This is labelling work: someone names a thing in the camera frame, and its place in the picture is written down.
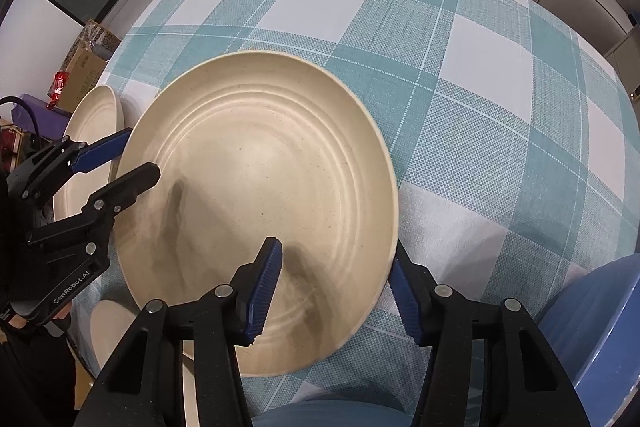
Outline teal white checkered tablecloth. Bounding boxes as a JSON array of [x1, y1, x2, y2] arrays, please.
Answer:
[[65, 0, 640, 427]]

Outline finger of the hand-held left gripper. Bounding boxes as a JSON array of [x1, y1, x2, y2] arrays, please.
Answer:
[[7, 128, 132, 202], [25, 163, 162, 258]]

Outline brown cardboard box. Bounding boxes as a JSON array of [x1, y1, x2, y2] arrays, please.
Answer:
[[50, 44, 110, 112]]

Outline purple bag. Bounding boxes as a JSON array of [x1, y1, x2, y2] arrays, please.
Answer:
[[12, 93, 76, 142]]

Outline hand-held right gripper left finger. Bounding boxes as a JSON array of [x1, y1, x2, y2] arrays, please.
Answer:
[[72, 236, 284, 427]]

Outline red snack packet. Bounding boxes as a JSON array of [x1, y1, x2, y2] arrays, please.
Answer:
[[47, 72, 71, 108]]

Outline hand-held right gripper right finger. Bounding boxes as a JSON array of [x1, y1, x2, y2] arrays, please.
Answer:
[[389, 239, 593, 427]]

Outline large beige plate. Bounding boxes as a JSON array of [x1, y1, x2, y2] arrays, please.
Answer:
[[114, 52, 401, 378]]

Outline black cable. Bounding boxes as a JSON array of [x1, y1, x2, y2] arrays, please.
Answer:
[[0, 96, 47, 144]]

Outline person's left hand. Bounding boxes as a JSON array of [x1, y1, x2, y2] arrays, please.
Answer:
[[0, 311, 30, 334]]

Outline printed cardboard box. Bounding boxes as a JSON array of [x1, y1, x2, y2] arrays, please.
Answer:
[[80, 19, 123, 60]]

